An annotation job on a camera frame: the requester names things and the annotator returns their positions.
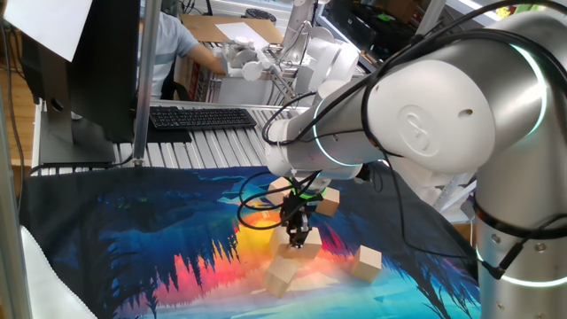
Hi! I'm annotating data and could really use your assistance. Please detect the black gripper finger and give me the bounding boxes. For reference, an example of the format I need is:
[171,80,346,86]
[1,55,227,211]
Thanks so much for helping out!
[286,218,300,249]
[298,214,313,247]

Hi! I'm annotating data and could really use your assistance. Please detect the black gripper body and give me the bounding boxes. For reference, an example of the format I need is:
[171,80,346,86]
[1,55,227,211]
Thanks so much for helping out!
[279,196,322,225]

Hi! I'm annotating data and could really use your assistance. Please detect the bare person forearm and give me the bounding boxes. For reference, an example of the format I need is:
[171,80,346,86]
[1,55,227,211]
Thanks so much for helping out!
[185,42,227,76]

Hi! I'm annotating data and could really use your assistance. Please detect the white foam packing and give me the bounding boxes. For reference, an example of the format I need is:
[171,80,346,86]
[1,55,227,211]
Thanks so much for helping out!
[389,154,448,206]

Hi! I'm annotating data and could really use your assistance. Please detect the black computer keyboard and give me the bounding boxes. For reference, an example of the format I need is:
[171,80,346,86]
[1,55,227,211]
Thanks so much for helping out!
[148,105,259,131]

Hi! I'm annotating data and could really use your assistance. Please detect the black desk pad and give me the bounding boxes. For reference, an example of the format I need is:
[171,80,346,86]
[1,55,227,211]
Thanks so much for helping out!
[132,126,194,144]

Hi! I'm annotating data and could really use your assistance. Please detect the white shelf rack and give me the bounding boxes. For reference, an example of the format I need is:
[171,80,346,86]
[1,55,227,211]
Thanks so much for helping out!
[431,170,478,222]

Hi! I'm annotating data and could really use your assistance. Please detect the brown cardboard box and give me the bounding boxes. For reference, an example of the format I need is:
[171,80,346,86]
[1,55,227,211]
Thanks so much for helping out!
[451,221,478,247]

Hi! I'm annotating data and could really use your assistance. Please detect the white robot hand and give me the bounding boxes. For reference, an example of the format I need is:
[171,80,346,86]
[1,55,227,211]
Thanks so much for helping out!
[219,35,296,83]

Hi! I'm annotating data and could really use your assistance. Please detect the forest sunset printed cloth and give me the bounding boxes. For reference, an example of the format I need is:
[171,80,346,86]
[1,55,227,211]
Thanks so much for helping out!
[18,155,484,319]

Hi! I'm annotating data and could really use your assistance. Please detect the white paper sheet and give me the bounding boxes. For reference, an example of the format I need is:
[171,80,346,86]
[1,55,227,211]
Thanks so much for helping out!
[3,0,94,63]
[214,21,271,51]

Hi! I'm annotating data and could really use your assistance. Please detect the black storage crates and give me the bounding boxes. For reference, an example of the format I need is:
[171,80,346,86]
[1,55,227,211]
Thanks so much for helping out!
[316,0,420,63]

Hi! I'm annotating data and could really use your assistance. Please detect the black round device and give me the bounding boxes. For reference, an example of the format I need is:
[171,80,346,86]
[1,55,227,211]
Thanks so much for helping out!
[245,7,278,24]

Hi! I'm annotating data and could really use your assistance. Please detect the person in light blue shirt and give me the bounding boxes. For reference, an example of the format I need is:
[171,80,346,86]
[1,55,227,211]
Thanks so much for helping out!
[137,11,200,101]

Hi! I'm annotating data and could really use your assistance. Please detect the brown cardboard sheet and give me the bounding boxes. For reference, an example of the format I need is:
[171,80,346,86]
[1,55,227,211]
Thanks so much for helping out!
[179,12,284,45]

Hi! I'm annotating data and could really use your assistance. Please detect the black computer monitor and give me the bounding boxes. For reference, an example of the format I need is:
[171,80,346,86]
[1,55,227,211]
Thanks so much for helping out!
[19,0,142,166]

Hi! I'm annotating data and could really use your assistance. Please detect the green mounting ring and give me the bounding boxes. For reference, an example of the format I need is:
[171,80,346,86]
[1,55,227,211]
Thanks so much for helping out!
[290,176,328,200]

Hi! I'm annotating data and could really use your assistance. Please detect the aluminium frame post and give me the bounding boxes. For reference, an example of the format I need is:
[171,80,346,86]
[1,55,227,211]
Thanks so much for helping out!
[414,0,447,39]
[0,86,33,319]
[131,0,163,168]

